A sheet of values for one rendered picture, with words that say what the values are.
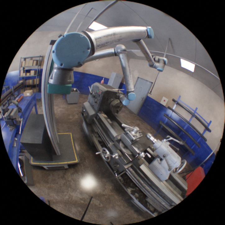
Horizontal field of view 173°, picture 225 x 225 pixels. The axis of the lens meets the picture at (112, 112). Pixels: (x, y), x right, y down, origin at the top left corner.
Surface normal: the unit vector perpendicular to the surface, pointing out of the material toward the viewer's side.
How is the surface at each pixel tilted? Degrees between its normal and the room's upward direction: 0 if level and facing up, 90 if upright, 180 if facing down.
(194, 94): 90
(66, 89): 90
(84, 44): 94
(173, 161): 82
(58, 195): 0
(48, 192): 0
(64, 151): 0
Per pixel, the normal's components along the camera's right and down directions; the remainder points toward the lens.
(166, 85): -0.78, 0.03
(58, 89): 0.48, 0.55
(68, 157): 0.33, -0.83
